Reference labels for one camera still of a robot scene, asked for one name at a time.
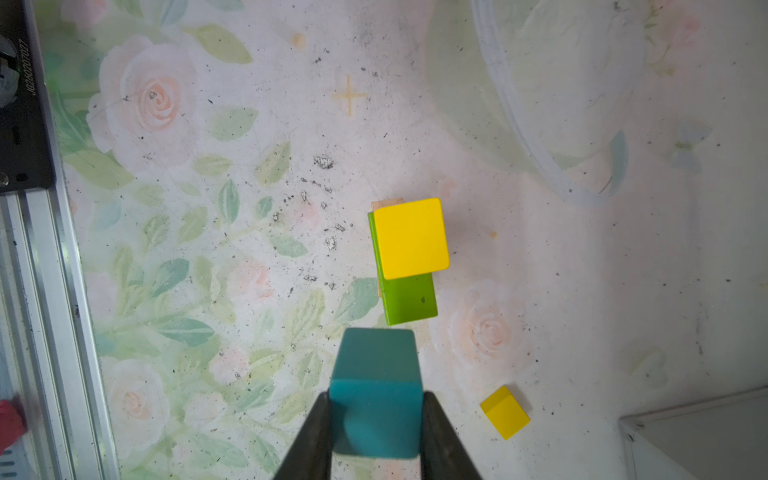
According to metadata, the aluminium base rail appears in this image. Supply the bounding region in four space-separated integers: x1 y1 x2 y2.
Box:
1 188 120 479

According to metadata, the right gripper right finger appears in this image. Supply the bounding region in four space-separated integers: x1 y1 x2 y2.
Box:
420 391 482 480

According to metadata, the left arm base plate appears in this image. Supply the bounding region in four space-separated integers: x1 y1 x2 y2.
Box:
1 1 55 194

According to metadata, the small yellow cube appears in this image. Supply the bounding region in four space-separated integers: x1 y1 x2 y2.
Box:
480 386 530 440

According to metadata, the natural wood block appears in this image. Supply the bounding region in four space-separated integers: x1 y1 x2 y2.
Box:
371 198 403 211

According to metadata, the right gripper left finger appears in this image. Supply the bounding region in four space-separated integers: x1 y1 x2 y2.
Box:
273 391 332 480

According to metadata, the teal cube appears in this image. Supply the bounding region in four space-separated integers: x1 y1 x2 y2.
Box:
328 328 424 459

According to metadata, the pink toy figure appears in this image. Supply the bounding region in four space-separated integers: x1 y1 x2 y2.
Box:
0 399 27 454

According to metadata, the green rectangular block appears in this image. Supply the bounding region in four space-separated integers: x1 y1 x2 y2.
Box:
368 212 438 326

